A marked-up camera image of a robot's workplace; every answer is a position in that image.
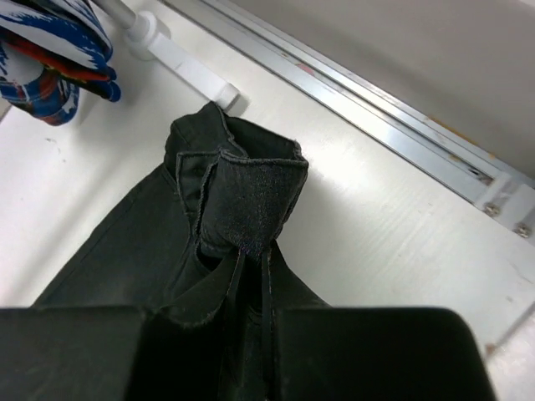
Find white clothes rack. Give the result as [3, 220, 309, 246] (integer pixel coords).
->
[95, 1, 240, 109]

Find black denim trousers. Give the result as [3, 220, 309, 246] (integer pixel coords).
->
[36, 103, 324, 400]

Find aluminium side rail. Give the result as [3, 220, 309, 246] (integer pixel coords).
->
[166, 1, 534, 243]

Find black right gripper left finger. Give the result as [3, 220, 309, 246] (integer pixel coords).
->
[1, 307, 154, 400]

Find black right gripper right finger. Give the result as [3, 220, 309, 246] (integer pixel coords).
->
[274, 307, 496, 400]

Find blue patterned garment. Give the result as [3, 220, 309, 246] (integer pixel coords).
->
[1, 1, 121, 126]

